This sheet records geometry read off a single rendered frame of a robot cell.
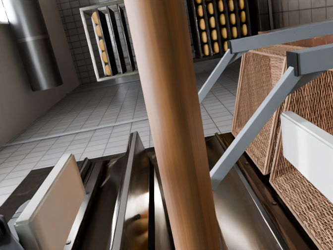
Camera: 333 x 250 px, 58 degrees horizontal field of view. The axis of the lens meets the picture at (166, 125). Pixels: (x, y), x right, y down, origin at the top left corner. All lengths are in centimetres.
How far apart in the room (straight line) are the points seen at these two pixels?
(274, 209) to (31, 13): 278
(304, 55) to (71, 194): 50
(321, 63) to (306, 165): 45
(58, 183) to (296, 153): 13
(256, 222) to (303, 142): 94
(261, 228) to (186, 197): 91
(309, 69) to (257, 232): 62
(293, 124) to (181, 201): 8
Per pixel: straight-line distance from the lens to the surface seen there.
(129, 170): 128
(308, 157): 17
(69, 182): 18
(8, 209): 169
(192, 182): 17
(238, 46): 105
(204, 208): 18
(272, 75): 178
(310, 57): 61
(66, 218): 17
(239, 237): 109
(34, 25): 328
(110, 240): 94
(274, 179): 128
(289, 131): 19
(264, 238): 104
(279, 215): 116
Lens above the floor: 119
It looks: 1 degrees up
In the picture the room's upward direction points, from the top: 101 degrees counter-clockwise
